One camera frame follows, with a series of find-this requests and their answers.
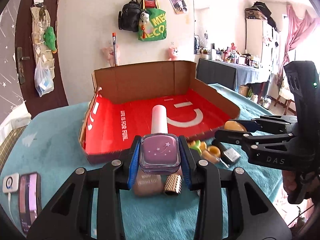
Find amber ring-shaped jar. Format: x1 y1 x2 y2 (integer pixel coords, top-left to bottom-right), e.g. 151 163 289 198
201 145 221 164

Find white wardrobe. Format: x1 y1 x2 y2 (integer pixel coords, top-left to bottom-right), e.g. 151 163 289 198
245 0 281 68

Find door handle plate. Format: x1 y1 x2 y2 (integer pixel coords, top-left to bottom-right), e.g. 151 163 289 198
16 47 30 85

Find purple nail polish bottle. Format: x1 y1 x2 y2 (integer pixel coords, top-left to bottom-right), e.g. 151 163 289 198
139 105 181 175

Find gold studded cylinder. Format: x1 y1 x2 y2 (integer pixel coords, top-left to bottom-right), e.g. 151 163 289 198
164 174 182 196

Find white plastic bag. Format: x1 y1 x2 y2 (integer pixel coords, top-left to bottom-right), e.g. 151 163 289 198
34 58 54 97

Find cluttered side table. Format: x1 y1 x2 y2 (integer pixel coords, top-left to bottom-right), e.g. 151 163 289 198
196 56 271 92

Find green tote bag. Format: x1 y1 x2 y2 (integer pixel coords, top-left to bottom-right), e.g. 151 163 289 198
138 8 167 42

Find green and yellow toy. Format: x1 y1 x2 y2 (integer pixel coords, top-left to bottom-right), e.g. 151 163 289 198
188 140 207 155

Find black backpack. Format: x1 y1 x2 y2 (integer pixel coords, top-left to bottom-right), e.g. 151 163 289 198
118 0 142 33

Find taupe earbuds case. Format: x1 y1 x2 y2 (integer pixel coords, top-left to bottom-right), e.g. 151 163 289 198
133 170 164 197

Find pink plush pig right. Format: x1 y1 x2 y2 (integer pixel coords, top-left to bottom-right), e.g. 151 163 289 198
168 47 178 61

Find black nail polish bottle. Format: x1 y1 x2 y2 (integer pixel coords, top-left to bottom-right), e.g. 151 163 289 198
212 139 241 166

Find white plush keychain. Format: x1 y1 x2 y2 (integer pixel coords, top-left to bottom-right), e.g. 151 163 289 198
139 10 150 29

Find pink plush pig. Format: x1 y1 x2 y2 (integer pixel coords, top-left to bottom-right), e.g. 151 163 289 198
101 45 120 67
168 47 178 61

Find white power bank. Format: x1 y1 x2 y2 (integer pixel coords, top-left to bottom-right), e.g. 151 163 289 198
2 173 20 193

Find green plush toy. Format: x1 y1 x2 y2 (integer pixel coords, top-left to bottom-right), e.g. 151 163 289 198
43 26 57 54

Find pink curtain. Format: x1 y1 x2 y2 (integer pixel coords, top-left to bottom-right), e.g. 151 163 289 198
276 3 319 88

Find person's right hand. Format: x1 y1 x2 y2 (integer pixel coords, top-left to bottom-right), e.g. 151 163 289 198
282 171 319 205

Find dark brown door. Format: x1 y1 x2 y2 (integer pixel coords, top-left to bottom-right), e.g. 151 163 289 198
15 0 68 117

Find pink plush pig left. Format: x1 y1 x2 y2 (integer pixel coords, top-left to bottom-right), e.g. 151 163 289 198
101 45 120 67

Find beige hanging door organizer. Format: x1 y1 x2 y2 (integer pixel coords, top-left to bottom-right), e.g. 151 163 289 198
30 6 55 79

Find smartphone with purple screen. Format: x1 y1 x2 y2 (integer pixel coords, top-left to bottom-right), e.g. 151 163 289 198
18 172 42 235

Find silver pole orange tip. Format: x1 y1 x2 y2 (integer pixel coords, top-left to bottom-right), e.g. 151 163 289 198
112 33 118 66

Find wall photo poster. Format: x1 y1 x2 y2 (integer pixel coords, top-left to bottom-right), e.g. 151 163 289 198
169 0 188 14

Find red cardboard box tray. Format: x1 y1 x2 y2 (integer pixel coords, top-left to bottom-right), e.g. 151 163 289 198
79 61 240 164

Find red small pouch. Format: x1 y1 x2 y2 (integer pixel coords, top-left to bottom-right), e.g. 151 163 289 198
142 0 159 9

